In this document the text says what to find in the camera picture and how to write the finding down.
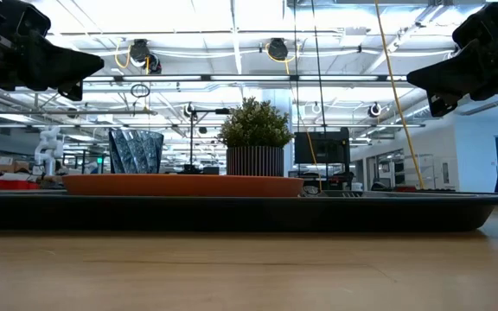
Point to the red plastic crate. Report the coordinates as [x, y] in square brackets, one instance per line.
[15, 185]

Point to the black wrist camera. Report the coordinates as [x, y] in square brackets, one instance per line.
[482, 21]
[28, 19]

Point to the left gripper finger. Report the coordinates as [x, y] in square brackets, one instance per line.
[59, 67]

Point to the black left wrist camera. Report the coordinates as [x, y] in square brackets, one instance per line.
[28, 19]

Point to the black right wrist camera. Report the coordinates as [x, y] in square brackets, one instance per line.
[482, 21]

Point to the black plastic tray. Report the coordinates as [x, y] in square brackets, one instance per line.
[231, 213]

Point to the faceted translucent plastic cup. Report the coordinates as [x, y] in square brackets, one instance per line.
[136, 151]

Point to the orange round plate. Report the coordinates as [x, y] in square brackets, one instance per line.
[180, 185]

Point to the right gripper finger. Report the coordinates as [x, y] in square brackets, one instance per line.
[456, 73]

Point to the black tripod stand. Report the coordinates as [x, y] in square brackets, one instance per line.
[192, 142]

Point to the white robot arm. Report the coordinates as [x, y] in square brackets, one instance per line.
[49, 149]

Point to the black monitor on stand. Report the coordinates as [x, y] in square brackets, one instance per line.
[322, 147]

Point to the artificial plant in striped pot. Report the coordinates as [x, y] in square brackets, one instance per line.
[255, 138]

